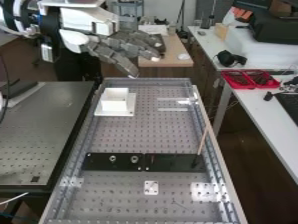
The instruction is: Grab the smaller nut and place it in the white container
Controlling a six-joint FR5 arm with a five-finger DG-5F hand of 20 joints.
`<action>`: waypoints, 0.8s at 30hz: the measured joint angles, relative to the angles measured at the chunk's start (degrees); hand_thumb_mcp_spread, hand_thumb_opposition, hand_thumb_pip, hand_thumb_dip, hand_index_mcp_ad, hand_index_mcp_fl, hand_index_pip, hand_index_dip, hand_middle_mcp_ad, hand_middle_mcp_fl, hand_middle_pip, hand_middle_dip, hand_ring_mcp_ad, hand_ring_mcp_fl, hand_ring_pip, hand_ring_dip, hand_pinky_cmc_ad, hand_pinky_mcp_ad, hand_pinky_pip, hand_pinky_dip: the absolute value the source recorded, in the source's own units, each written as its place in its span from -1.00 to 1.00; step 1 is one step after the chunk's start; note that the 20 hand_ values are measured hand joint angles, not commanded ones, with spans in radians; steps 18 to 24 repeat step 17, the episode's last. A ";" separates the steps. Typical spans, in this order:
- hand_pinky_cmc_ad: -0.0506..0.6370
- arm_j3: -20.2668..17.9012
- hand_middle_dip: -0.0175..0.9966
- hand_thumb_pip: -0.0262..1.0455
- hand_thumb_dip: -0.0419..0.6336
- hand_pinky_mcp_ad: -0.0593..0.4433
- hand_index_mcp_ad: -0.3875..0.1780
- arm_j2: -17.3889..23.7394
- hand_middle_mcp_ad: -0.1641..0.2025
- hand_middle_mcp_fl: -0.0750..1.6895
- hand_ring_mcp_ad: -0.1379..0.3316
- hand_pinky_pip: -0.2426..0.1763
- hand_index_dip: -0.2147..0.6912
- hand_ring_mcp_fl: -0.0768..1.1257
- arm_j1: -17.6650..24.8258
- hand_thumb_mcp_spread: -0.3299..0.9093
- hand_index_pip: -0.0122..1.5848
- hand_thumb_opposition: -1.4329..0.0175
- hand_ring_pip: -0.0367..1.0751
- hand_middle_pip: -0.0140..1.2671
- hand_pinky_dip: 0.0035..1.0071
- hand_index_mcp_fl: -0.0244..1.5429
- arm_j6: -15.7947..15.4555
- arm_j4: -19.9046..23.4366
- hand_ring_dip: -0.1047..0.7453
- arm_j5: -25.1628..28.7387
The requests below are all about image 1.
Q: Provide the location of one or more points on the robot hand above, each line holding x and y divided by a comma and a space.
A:
110, 43

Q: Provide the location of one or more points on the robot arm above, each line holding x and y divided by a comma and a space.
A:
70, 3

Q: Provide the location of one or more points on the small silver nut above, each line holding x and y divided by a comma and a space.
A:
112, 158

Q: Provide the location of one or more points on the large silver nut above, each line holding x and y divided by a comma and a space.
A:
133, 159

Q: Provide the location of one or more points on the white computer mouse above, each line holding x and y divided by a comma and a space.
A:
183, 56

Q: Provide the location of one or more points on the small white box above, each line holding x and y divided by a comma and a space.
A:
114, 104

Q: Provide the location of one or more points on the small wooden block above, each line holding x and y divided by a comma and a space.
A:
219, 32

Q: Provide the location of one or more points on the clear box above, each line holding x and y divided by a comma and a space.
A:
195, 97

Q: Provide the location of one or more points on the black headphones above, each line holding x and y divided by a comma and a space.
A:
230, 58

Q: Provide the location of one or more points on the red tray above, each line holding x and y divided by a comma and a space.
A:
265, 78
238, 80

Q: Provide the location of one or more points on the thin stick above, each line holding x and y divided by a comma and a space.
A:
202, 140

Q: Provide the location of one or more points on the large black case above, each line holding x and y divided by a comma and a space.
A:
274, 26

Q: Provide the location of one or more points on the black plate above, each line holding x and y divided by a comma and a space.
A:
173, 163

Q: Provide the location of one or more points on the long white desk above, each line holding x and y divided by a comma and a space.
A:
266, 123

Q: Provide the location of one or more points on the small square metal plate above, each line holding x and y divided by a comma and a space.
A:
150, 187

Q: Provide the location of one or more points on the black keyboard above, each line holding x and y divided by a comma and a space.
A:
289, 106

